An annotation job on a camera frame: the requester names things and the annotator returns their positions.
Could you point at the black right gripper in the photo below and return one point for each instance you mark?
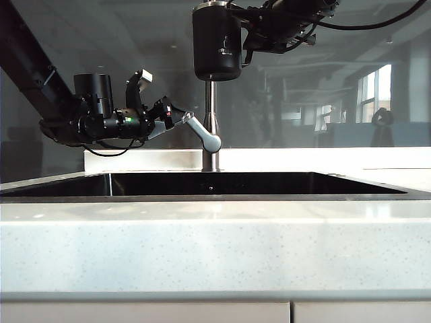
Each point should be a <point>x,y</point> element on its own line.
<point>279,30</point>

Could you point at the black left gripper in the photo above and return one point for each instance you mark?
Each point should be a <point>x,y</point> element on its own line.
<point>158,114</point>

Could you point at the black mug with steel rim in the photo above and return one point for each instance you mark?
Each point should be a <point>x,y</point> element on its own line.
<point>215,43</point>

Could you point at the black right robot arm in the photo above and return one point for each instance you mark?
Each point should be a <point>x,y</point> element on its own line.
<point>296,5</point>

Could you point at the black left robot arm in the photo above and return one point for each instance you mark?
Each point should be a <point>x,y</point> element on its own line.
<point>30,67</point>

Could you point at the black undermount sink basin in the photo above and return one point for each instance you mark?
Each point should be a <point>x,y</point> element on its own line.
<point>208,185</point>

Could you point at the wide grey cabinet door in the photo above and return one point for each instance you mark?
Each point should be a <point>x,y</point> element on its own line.
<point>144,313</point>

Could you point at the narrow grey cabinet door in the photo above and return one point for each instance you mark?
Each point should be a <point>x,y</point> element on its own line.
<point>363,313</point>

